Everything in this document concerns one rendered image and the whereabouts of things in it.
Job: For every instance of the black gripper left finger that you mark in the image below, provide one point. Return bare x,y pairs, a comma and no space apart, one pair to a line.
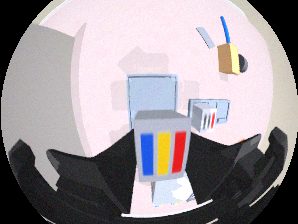
111,170

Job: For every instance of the grey flat panel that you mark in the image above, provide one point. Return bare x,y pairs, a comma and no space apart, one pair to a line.
36,103

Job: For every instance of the blue rod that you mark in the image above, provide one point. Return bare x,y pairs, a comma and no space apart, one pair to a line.
225,28

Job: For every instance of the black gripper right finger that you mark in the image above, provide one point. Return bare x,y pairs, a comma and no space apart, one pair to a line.
209,163

